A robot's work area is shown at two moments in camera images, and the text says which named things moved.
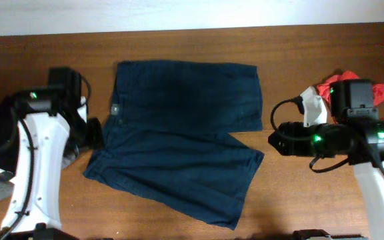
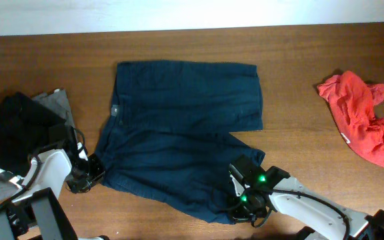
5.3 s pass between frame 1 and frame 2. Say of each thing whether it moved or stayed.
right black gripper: moved
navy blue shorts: stayed
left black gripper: moved
